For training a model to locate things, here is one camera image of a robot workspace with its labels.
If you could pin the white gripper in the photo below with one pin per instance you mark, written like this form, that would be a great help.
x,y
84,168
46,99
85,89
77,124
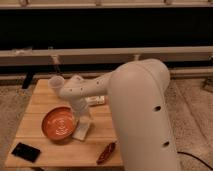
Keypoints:
x,y
80,108

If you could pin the black smartphone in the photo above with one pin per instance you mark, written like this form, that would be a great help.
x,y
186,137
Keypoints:
x,y
26,152

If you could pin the white rectangular sponge block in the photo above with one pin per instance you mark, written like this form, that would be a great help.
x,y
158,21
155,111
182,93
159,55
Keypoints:
x,y
81,130

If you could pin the red chili pepper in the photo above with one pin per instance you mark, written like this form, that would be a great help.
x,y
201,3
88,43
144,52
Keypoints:
x,y
106,153

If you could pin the orange ceramic bowl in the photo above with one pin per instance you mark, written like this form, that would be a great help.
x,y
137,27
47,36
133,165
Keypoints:
x,y
58,124

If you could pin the white patterned bottle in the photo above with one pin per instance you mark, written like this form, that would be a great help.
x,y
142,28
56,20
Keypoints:
x,y
95,100

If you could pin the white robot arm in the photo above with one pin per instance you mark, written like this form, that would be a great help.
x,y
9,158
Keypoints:
x,y
135,93

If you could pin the white plastic cup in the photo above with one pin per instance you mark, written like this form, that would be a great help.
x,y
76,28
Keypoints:
x,y
56,83

